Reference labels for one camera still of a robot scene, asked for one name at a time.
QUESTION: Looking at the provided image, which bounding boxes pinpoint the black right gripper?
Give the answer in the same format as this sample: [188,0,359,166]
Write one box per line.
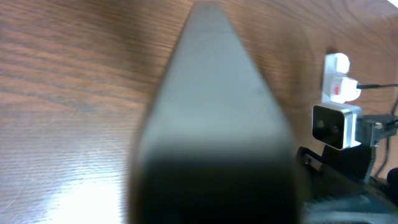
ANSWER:
[296,147,397,224]

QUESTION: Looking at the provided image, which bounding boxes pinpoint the black USB charger cable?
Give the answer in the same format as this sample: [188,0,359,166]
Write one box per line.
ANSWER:
[356,83,398,91]

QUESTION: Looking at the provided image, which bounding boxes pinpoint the gold Galaxy smartphone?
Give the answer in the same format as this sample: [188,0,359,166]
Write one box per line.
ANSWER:
[129,1,302,223]

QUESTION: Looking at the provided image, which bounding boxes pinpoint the white USB charger plug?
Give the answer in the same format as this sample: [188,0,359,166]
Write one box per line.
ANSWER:
[330,77,361,103]

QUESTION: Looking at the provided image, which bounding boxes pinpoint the white power strip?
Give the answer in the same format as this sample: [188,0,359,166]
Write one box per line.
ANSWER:
[321,53,350,103]

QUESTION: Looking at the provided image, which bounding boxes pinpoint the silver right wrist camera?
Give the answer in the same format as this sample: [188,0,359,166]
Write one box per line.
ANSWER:
[312,101,363,150]

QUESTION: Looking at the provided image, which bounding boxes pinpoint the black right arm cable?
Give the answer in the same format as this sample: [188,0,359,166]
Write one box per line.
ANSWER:
[371,98,398,180]

